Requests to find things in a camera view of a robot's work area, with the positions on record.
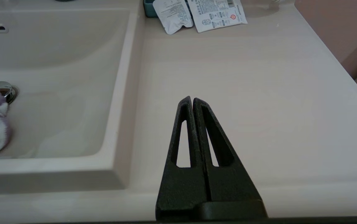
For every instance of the dark blue tray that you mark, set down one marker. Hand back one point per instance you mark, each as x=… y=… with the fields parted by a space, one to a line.
x=149 y=7

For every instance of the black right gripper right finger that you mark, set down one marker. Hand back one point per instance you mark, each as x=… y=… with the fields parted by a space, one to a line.
x=228 y=183

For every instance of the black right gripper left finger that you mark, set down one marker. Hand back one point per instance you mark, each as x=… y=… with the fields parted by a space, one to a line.
x=181 y=189

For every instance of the beige ceramic sink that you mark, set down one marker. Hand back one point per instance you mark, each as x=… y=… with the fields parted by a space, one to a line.
x=57 y=93

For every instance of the small white sachet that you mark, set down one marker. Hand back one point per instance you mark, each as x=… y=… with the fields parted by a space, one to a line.
x=173 y=15

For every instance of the large white barcode sachet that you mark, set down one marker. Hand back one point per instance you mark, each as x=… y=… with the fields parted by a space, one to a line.
x=215 y=14

